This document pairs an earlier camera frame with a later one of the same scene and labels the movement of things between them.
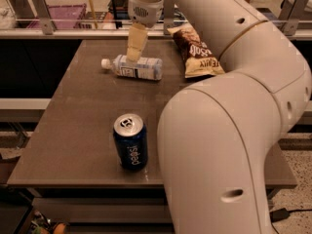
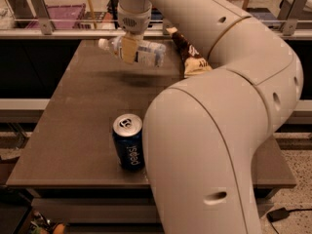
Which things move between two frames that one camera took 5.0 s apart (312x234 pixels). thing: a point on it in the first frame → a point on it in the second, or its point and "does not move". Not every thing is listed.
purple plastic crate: (63, 16) does not move
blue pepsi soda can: (132, 141) does not move
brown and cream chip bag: (199, 60) does not move
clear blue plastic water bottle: (147, 67) → (146, 53)
